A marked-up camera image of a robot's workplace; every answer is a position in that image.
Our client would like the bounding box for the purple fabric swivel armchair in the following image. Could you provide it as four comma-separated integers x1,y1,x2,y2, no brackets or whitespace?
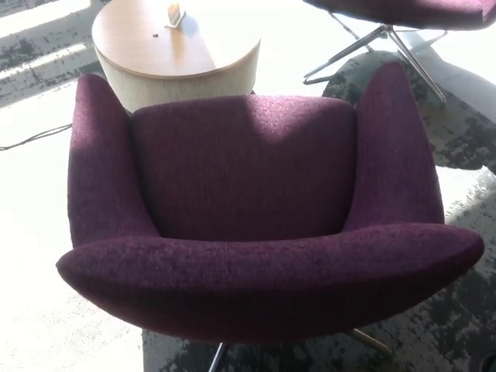
56,61,486,372

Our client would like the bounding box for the round wooden side table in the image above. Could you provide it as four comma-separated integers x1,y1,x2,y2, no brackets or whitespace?
91,0,262,113

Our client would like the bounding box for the small card stand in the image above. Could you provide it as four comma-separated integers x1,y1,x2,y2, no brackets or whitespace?
164,2,188,30

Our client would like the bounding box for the purple chair with metal legs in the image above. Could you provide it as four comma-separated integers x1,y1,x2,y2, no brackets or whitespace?
301,0,496,104

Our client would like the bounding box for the thin black floor cable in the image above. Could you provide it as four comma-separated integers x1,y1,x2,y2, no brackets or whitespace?
0,122,74,152

